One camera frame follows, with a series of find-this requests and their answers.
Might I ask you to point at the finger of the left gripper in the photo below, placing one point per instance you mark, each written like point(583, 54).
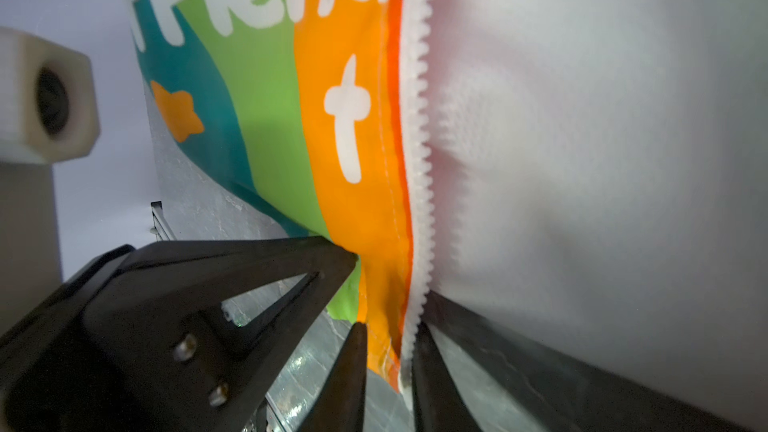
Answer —
point(174, 336)

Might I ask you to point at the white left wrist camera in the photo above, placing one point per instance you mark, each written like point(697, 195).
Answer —
point(48, 102)

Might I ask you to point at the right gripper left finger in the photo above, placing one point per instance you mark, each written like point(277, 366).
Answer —
point(340, 405)

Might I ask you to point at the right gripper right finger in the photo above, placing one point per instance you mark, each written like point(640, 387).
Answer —
point(438, 405)

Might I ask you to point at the colourful red white kids jacket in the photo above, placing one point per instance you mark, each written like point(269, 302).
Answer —
point(590, 173)

